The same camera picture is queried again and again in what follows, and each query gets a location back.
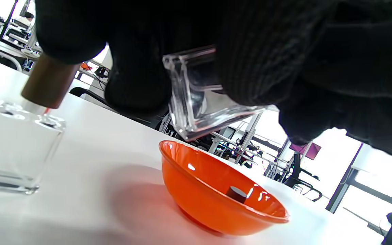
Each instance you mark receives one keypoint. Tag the black background office chair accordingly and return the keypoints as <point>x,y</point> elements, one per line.
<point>296,170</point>

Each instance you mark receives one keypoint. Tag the clear glass perfume bottle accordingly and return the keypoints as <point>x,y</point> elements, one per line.
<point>199,115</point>
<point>19,146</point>

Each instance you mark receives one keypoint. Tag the person's left hand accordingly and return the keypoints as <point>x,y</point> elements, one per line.
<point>284,51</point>

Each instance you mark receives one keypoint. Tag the brown perfume bottle cap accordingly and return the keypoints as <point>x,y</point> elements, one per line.
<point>235,194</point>

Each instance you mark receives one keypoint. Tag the purple panel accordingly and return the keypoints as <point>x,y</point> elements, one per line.
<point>310,150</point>

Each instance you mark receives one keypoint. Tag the orange plastic bowl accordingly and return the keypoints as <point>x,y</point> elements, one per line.
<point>196,197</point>

